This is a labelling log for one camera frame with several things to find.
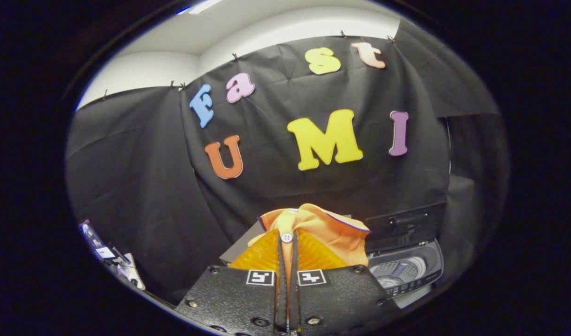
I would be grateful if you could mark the black backdrop cloth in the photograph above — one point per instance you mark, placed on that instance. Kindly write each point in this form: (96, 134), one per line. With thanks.
(141, 177)

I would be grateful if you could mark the dark washing machine lid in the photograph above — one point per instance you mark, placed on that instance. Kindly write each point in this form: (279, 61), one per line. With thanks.
(407, 219)

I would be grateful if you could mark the white and blue equipment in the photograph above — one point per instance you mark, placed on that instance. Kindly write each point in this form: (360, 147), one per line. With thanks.
(108, 254)

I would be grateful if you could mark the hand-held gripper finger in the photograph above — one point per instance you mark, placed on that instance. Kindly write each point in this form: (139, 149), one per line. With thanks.
(282, 298)
(294, 298)

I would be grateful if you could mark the orange shirt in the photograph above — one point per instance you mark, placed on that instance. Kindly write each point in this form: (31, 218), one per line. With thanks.
(332, 238)

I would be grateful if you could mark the grey washing machine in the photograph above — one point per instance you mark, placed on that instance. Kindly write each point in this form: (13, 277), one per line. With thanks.
(407, 275)

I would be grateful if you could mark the grey cabinet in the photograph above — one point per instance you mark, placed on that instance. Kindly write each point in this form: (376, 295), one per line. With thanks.
(241, 247)

